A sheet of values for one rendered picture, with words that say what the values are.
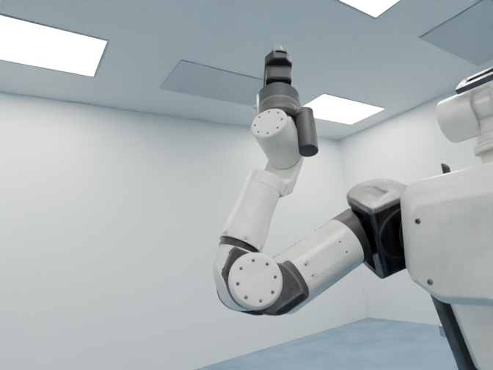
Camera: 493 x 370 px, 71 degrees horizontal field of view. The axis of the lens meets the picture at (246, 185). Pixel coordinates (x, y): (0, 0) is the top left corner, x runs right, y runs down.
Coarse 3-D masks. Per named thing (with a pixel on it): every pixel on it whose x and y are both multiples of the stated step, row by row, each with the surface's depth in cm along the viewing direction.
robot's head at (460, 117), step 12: (492, 84) 45; (456, 96) 48; (468, 96) 46; (480, 96) 45; (492, 96) 44; (444, 108) 48; (456, 108) 47; (468, 108) 45; (480, 108) 45; (492, 108) 44; (444, 120) 48; (456, 120) 47; (468, 120) 46; (480, 120) 45; (492, 120) 44; (444, 132) 49; (456, 132) 48; (468, 132) 47; (480, 132) 46; (492, 132) 44; (480, 144) 44
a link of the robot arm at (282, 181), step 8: (272, 168) 66; (288, 168) 64; (296, 168) 63; (248, 176) 59; (256, 176) 57; (264, 176) 57; (272, 176) 57; (280, 176) 64; (288, 176) 63; (296, 176) 64; (272, 184) 57; (280, 184) 58; (288, 184) 61; (280, 192) 58; (288, 192) 62
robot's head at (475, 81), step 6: (480, 72) 46; (486, 72) 45; (492, 72) 43; (468, 78) 47; (474, 78) 46; (480, 78) 44; (486, 78) 43; (492, 78) 43; (462, 84) 46; (468, 84) 45; (474, 84) 44; (480, 84) 44; (456, 90) 46; (462, 90) 46
